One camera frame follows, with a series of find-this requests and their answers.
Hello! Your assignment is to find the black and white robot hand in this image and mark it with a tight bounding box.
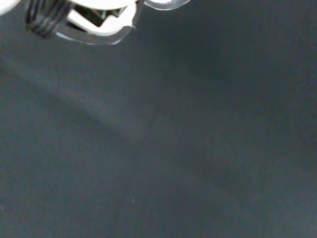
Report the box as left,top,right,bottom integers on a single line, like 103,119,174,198
0,0,138,46

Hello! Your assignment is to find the black bench cloth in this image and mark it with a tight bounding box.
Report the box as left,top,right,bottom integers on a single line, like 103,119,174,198
0,0,317,238

